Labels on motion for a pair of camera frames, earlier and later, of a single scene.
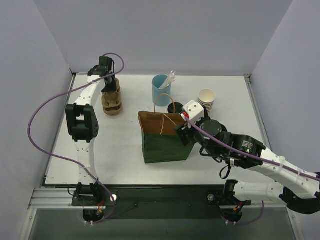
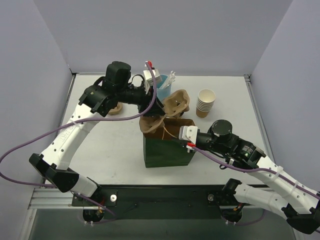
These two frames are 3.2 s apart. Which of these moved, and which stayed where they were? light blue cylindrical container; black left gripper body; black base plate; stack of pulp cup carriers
Moved: black left gripper body
Stayed: black base plate; light blue cylindrical container; stack of pulp cup carriers
